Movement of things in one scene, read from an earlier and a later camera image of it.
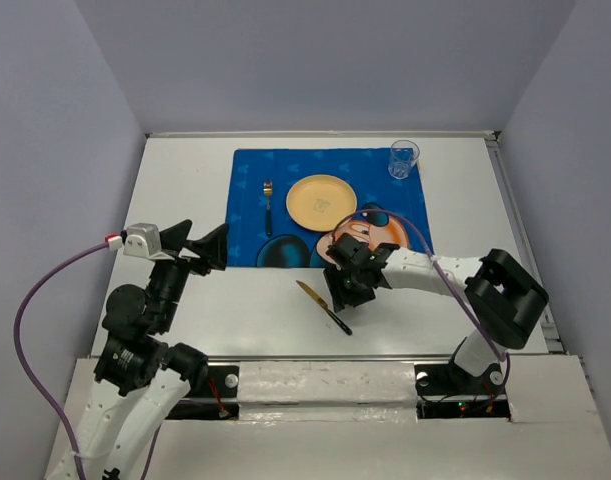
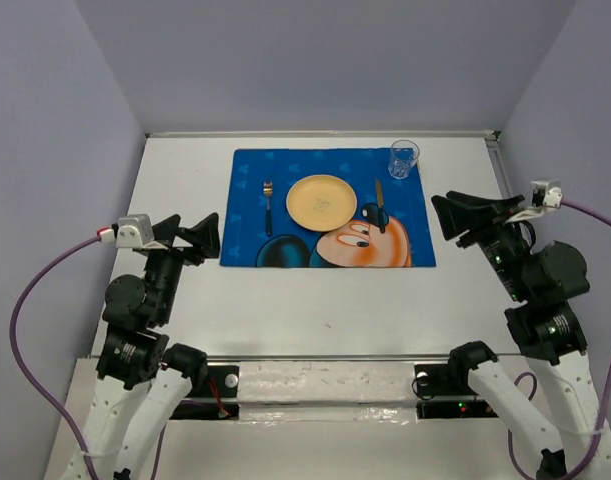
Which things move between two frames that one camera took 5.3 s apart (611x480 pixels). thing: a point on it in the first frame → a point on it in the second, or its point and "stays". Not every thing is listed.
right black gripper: [341, 296] → [481, 214]
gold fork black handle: [268, 190] stays
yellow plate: [319, 202] stays
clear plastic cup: [403, 154] stays
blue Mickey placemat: [286, 202] stays
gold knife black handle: [318, 298] → [380, 206]
